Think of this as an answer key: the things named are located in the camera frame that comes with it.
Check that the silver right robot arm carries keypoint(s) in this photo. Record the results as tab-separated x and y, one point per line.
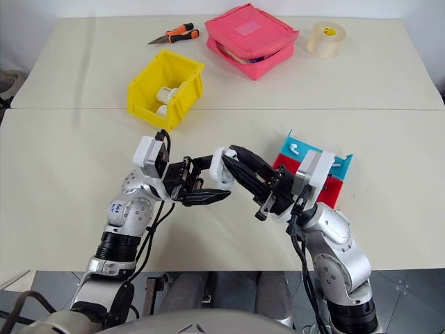
342	250

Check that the white earbud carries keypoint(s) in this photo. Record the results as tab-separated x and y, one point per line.
338	163
295	149

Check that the pink fabric pouch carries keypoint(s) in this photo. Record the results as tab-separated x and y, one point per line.
247	35

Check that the yellow plastic bin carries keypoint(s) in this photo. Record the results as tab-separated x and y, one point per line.
184	94

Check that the orange black pliers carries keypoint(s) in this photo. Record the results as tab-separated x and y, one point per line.
179	33

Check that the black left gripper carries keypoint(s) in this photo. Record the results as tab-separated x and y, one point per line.
180	177

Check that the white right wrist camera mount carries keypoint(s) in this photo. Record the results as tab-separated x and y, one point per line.
314	174

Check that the blue red earbud holder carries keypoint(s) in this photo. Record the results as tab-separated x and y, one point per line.
286	161

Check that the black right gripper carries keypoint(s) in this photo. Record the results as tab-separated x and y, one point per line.
281	195

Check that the white earbud case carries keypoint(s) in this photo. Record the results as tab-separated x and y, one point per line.
162	111
166	93
219	170

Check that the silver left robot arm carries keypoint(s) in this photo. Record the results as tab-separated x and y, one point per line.
130	212

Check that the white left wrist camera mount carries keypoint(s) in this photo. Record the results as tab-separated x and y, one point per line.
147	156

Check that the clear tape roll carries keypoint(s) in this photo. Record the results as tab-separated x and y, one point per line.
325	43

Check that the silver robot torso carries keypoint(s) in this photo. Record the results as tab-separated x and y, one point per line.
174	323

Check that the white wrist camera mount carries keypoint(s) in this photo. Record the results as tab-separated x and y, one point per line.
147	156
314	174

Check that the grey object at table edge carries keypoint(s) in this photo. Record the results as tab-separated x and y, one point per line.
8	83

